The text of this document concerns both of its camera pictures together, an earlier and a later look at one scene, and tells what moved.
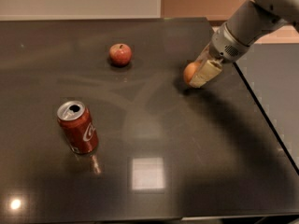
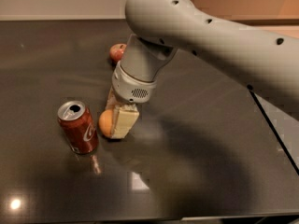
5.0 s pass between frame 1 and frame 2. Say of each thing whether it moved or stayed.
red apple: stayed
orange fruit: moved
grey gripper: moved
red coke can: stayed
